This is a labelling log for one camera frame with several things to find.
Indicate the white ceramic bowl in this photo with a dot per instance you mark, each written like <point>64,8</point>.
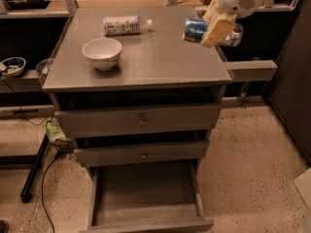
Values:
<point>102,53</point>

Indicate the grey middle drawer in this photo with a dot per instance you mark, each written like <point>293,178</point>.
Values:
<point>107,156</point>

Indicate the grey wooden drawer cabinet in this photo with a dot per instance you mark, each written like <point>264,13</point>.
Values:
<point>156,68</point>

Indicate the green snack bag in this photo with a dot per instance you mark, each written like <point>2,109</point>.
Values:
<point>57,137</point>

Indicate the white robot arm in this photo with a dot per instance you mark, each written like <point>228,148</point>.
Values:
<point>221,16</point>

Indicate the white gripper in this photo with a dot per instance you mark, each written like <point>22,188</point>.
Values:
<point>238,3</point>

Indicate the grey side shelf beam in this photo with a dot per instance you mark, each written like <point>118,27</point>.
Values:
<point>251,71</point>

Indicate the grey top drawer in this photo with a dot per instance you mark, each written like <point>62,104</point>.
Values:
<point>138,120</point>

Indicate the black metal leg bar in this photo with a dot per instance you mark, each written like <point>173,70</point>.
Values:
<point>26,195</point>

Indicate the grey open bottom drawer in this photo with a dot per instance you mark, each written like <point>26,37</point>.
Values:
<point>159,197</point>

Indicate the blue silver redbull can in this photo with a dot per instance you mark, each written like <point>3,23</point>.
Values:
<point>195,28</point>

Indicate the clear plastic water bottle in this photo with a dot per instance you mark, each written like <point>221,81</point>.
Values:
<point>126,25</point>

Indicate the clear glass cup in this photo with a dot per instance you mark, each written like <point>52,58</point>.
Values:
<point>43,67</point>

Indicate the blue patterned small bowl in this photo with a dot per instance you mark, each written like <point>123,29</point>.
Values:
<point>12,67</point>

